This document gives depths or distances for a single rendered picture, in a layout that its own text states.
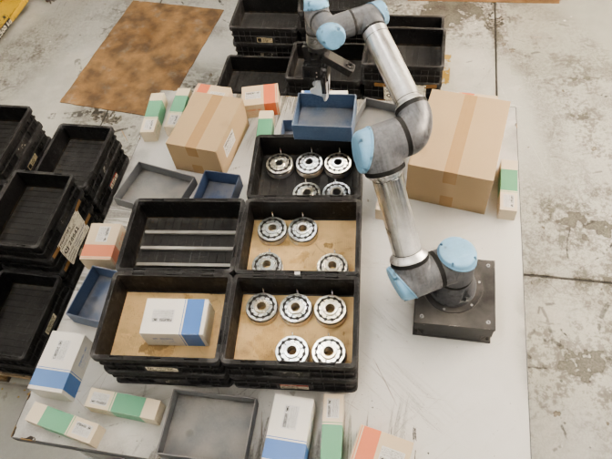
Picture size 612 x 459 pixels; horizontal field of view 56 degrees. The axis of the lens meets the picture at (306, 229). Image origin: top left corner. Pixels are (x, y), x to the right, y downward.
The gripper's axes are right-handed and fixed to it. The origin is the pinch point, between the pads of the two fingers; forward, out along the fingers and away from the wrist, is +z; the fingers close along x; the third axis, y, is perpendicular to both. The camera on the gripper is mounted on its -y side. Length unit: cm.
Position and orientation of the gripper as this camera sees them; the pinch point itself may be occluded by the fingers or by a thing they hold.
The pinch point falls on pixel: (327, 96)
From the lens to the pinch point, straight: 203.9
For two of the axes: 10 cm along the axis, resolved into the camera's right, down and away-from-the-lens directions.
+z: 0.7, 6.6, 7.4
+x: -2.1, 7.4, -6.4
